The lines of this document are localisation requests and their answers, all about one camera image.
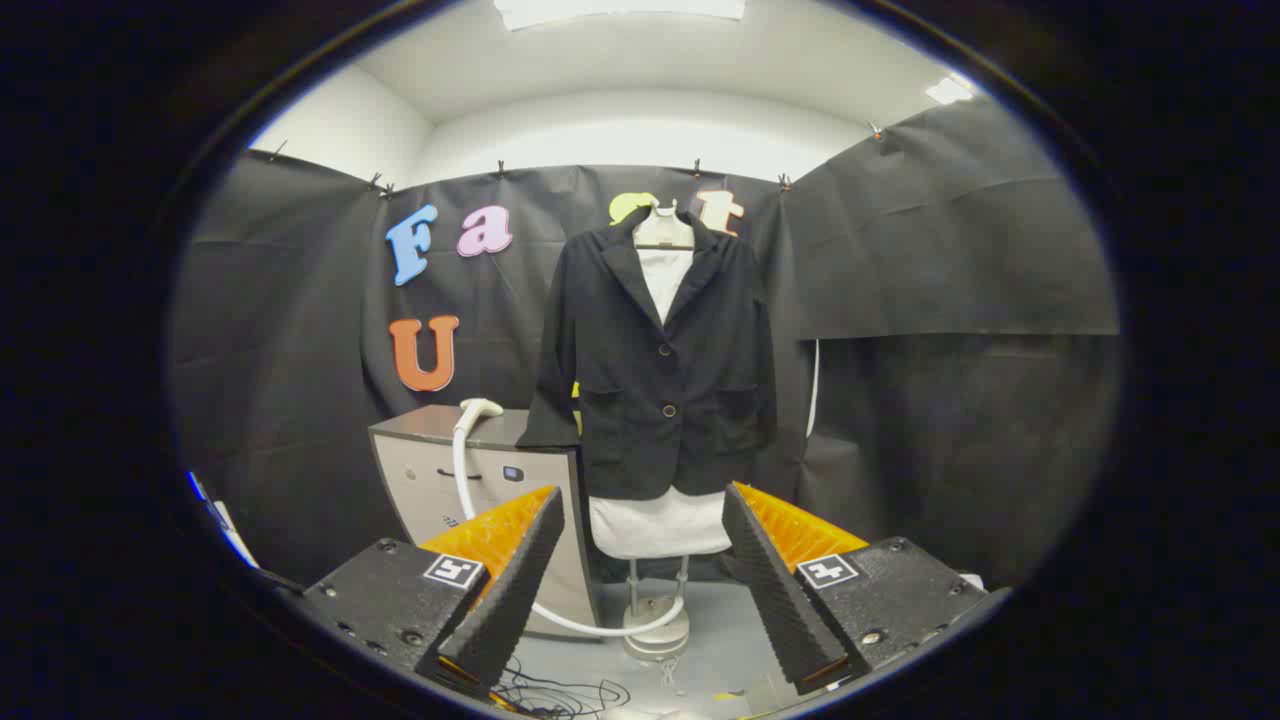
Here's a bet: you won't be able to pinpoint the white garment steamer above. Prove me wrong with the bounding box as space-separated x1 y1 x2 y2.
452 398 687 639

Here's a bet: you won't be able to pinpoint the grey cabinet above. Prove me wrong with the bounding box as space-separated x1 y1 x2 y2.
368 405 603 641

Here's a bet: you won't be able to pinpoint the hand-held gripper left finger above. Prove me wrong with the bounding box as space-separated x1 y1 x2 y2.
298 485 567 701

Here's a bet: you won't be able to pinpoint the black backdrop cloth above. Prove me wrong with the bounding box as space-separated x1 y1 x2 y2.
170 95 1121 591

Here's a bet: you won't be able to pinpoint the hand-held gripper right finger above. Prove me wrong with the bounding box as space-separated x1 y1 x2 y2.
722 481 991 697

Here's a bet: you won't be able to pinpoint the white dress form mannequin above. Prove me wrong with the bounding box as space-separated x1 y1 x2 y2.
588 198 733 663

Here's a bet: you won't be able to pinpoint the black jacket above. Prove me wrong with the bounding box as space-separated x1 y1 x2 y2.
516 205 779 501

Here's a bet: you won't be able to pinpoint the tangled black floor cables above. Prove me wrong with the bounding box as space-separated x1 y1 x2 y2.
495 660 631 717

